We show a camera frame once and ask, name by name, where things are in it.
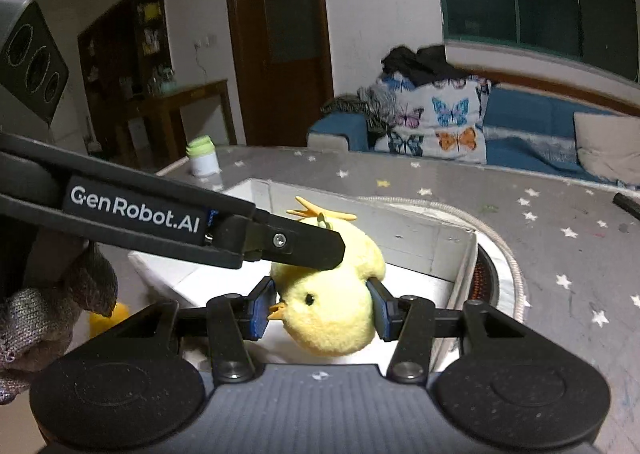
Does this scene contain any yellow plush chick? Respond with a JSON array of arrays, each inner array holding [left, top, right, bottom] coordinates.
[[269, 196, 386, 358]]

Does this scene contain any grey gloved hand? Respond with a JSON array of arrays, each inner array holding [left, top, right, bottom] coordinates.
[[1, 230, 118, 405]]

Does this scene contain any grey cardboard box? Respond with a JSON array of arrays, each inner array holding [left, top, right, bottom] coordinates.
[[128, 179, 478, 309]]

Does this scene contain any white jar green lid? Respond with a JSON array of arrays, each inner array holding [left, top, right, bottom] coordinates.
[[186, 136, 220, 177]]

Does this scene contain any wooden side table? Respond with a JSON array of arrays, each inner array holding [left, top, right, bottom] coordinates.
[[128, 80, 238, 164]]

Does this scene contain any yellow rubber duck left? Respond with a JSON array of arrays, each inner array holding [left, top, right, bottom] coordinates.
[[88, 303, 130, 338]]

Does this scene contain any grey striped cloth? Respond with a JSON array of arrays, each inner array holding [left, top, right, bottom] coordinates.
[[321, 84, 397, 135]]

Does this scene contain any butterfly print pillow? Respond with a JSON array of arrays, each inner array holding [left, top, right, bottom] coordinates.
[[373, 75, 491, 164]]

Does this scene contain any blue sofa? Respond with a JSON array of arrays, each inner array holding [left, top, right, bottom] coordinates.
[[307, 85, 625, 185]]

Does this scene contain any black clothes pile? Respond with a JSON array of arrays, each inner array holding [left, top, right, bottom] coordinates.
[[381, 45, 471, 87]]

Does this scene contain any dark wooden door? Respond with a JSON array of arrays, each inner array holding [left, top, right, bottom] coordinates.
[[227, 0, 333, 147]]

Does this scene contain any black stick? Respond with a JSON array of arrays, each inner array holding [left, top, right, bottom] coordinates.
[[612, 193, 640, 220]]

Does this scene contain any beige cushion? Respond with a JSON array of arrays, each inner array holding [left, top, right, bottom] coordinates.
[[574, 113, 640, 185]]

